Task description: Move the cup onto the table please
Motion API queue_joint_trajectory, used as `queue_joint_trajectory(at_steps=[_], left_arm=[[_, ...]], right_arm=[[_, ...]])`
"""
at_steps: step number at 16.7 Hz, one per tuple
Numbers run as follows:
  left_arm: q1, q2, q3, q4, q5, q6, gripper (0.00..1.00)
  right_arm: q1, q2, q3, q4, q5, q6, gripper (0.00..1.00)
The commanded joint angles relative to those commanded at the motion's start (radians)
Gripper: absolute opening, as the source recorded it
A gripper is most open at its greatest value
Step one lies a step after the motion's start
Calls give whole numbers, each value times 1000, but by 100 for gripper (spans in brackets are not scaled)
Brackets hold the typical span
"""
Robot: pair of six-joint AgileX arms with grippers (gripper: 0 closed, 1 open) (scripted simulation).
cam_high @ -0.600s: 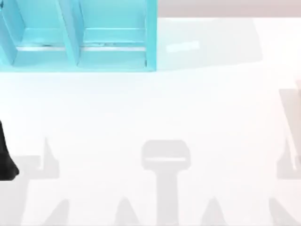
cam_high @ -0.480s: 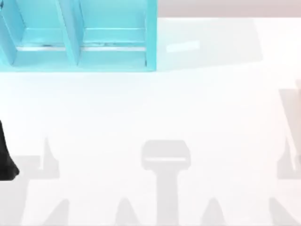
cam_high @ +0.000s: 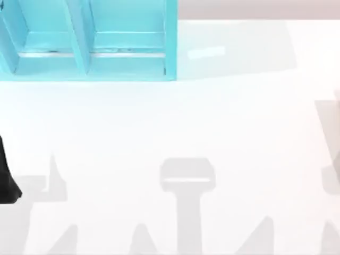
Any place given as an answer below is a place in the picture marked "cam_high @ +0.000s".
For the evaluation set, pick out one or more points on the light blue rack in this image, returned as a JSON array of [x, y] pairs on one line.
[[125, 24]]

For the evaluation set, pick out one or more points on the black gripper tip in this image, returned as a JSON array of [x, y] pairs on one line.
[[6, 186]]

